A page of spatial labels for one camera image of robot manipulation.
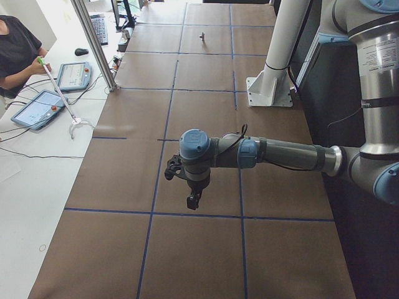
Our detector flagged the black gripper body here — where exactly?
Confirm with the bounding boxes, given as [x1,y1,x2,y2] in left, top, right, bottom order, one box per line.
[187,178,208,194]

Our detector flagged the brass PPR valve white ends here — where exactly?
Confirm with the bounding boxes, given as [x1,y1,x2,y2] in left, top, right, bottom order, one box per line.
[199,32,205,42]

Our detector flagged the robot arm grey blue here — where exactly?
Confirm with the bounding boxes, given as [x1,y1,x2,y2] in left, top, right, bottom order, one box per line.
[165,1,398,209]

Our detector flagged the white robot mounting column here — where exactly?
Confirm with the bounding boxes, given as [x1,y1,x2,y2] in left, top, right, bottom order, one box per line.
[246,0,310,107]

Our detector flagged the reacher grabber stick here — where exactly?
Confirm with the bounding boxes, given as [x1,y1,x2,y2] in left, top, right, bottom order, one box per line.
[37,56,95,140]

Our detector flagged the far blue teach pendant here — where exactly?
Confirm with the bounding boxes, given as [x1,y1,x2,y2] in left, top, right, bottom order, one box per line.
[57,62,92,93]

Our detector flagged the blue teach pendant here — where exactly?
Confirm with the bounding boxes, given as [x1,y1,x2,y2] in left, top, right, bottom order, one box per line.
[57,62,92,93]
[11,90,65,131]

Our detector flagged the near blue teach pendant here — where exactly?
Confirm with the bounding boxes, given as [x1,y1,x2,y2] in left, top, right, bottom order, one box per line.
[11,90,65,131]

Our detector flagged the black monitor stand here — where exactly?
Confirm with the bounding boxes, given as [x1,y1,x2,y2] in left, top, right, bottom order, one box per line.
[111,0,136,32]

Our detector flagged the black computer mouse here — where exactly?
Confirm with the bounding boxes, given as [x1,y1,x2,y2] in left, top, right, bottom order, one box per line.
[74,48,89,56]

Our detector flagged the black keyboard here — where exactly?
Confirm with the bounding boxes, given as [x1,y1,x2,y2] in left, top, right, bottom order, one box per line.
[90,14,108,45]

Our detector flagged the person in black shirt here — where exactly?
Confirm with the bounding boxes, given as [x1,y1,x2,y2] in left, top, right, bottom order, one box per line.
[1,15,47,98]

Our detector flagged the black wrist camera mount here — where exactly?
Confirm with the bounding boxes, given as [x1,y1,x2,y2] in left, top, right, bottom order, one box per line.
[164,154,188,181]

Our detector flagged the aluminium frame post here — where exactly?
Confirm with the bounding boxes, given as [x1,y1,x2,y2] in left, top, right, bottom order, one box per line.
[71,0,117,92]

